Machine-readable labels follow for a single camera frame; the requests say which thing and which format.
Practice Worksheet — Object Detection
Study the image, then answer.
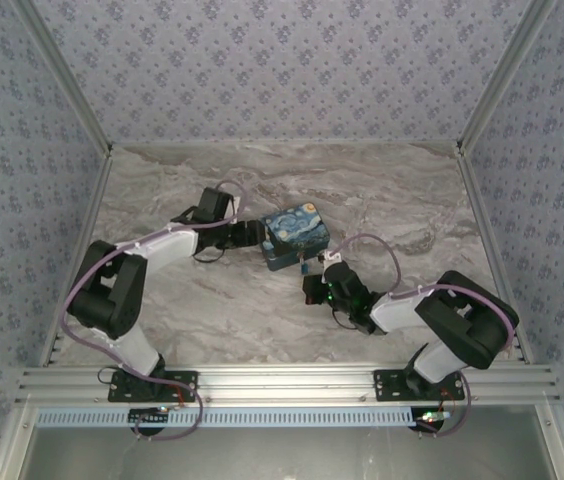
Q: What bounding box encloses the starry night print tin box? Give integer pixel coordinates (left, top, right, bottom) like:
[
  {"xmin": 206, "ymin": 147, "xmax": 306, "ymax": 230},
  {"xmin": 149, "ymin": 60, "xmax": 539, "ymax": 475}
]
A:
[{"xmin": 259, "ymin": 201, "xmax": 334, "ymax": 274}]

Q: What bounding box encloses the small electronics board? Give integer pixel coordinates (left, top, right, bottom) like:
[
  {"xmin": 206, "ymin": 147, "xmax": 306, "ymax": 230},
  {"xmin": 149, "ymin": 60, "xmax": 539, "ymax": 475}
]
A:
[
  {"xmin": 128, "ymin": 407, "xmax": 171, "ymax": 427},
  {"xmin": 414, "ymin": 409, "xmax": 452, "ymax": 429}
]

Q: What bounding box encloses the grey metal panel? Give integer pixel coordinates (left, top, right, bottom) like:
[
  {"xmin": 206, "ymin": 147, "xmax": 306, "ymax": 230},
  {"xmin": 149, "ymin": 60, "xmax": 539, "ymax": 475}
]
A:
[{"xmin": 26, "ymin": 424, "xmax": 553, "ymax": 480}]

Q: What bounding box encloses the thin black cable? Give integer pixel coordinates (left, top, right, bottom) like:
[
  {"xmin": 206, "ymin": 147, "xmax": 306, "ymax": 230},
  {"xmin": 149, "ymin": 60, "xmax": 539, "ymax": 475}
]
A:
[
  {"xmin": 190, "ymin": 248, "xmax": 229, "ymax": 265},
  {"xmin": 330, "ymin": 307, "xmax": 366, "ymax": 331}
]

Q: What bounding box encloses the wide aluminium base rail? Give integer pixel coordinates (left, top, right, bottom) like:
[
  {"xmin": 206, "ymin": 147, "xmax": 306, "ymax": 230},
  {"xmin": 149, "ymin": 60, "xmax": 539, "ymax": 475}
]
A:
[{"xmin": 15, "ymin": 365, "xmax": 561, "ymax": 405}]

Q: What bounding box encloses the slotted white cable duct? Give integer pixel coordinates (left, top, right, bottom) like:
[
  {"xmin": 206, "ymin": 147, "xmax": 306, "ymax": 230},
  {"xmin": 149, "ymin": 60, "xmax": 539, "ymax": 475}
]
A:
[{"xmin": 35, "ymin": 405, "xmax": 443, "ymax": 427}]

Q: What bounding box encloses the aluminium side rail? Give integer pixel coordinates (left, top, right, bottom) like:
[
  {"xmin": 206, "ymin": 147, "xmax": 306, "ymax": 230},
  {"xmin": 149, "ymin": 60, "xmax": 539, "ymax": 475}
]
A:
[
  {"xmin": 39, "ymin": 147, "xmax": 116, "ymax": 369},
  {"xmin": 454, "ymin": 144, "xmax": 533, "ymax": 366}
]

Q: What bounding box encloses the aluminium frame corner post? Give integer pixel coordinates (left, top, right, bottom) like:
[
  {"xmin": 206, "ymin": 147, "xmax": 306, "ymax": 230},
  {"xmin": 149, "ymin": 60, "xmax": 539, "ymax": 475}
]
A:
[
  {"xmin": 454, "ymin": 0, "xmax": 563, "ymax": 156},
  {"xmin": 14, "ymin": 0, "xmax": 116, "ymax": 156}
]

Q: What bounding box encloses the aluminium lower frame post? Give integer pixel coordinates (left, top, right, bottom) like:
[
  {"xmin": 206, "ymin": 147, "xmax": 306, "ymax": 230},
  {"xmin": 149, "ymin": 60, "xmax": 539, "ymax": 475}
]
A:
[
  {"xmin": 531, "ymin": 404, "xmax": 564, "ymax": 480},
  {"xmin": 0, "ymin": 404, "xmax": 38, "ymax": 480}
]

